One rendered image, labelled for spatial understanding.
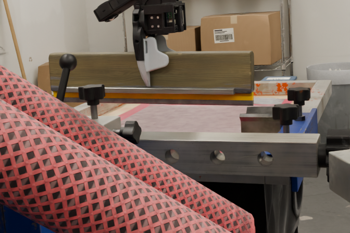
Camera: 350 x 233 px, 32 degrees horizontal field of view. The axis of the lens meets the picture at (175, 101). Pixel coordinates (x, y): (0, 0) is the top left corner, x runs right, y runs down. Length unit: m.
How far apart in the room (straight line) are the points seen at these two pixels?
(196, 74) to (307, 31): 3.70
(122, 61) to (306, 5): 3.69
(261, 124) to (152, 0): 0.30
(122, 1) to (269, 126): 0.35
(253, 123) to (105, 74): 0.30
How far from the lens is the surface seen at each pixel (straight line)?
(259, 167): 0.85
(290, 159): 0.84
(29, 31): 4.54
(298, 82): 1.66
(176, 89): 1.11
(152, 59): 1.12
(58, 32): 4.89
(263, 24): 4.34
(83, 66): 1.19
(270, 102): 1.56
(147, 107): 1.61
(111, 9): 1.15
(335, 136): 0.83
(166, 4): 1.10
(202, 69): 1.11
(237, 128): 1.30
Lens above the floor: 1.25
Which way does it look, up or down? 10 degrees down
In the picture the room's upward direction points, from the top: 4 degrees counter-clockwise
